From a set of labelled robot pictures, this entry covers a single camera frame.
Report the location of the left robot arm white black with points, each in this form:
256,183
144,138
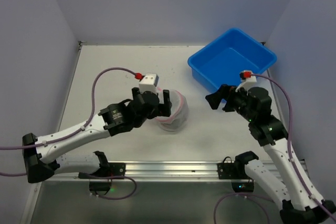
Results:
44,156

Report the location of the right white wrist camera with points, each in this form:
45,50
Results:
247,80

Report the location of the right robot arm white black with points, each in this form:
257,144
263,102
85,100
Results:
294,194

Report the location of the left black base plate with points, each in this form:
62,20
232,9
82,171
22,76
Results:
118,170

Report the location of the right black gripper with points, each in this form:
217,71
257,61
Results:
229,98

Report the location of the aluminium mounting rail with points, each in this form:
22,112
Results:
147,170

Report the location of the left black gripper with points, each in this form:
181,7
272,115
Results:
159,106

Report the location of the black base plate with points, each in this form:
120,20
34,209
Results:
226,169
118,170

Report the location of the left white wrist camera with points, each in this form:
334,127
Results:
149,83

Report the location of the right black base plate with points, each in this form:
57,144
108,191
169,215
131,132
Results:
226,169

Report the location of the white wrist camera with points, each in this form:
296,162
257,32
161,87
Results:
247,80
149,83

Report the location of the white mesh laundry bag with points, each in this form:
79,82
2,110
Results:
179,113

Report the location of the blue plastic tub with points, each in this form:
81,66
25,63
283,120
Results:
221,61

